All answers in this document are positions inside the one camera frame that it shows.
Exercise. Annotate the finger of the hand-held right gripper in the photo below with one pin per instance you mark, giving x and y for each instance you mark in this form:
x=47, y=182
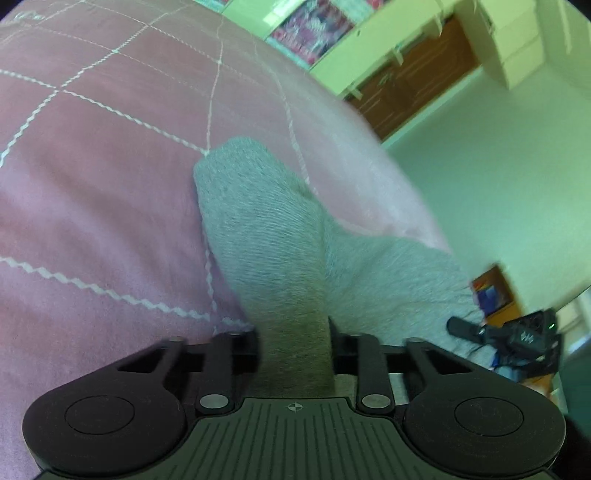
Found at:
x=466, y=328

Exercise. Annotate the white corner shelf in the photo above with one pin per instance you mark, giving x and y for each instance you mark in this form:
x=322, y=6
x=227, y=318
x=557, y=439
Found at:
x=397, y=53

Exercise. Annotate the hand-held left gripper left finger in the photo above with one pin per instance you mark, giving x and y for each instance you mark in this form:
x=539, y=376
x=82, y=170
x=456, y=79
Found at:
x=244, y=351

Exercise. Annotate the white cabinet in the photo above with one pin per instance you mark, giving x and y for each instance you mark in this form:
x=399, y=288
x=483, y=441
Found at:
x=508, y=41

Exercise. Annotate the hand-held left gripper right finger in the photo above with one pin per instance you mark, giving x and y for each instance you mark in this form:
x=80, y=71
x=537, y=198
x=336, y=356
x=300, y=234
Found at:
x=344, y=351

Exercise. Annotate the brown wooden door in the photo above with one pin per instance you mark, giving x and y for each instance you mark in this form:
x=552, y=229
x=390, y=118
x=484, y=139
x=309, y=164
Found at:
x=415, y=87

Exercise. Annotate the wooden box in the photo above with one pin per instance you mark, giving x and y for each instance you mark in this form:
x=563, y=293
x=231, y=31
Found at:
x=494, y=295

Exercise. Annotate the grey pants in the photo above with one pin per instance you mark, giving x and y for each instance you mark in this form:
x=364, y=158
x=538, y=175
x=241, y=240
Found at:
x=258, y=221

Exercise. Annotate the white wardrobe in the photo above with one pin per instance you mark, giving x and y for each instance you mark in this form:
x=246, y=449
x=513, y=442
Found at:
x=369, y=50

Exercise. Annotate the pink checked bed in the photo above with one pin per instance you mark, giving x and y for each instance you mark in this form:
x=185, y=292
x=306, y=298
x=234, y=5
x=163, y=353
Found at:
x=92, y=161

